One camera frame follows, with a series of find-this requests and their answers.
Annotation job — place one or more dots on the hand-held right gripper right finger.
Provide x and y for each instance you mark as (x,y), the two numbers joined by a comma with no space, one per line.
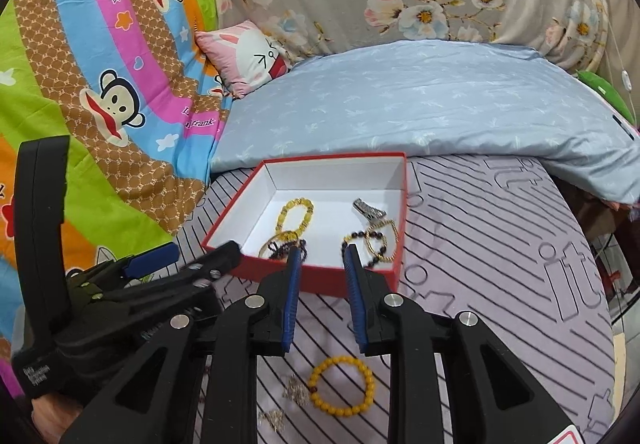
(354,294)

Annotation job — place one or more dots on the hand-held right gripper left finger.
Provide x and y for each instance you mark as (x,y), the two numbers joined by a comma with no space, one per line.
(295,284)

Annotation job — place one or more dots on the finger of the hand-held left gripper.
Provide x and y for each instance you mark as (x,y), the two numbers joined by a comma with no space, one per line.
(155,254)
(220,256)

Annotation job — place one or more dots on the gold bangle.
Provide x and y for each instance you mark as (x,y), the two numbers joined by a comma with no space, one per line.
(267,241)

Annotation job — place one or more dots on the red cardboard box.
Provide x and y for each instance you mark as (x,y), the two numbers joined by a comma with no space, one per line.
(325,184)

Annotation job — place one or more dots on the grey striped bedsheet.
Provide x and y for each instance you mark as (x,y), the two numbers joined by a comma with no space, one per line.
(475,249)

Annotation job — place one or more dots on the light blue pillow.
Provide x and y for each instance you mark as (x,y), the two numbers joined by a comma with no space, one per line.
(425,104)

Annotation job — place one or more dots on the pink rabbit pillow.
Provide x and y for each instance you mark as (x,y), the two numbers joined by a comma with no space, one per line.
(240,54)

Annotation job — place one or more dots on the cartoon monkey blanket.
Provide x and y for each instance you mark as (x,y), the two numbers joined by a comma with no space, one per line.
(100,24)

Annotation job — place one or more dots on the green object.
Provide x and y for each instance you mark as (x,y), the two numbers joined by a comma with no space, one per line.
(605,92)

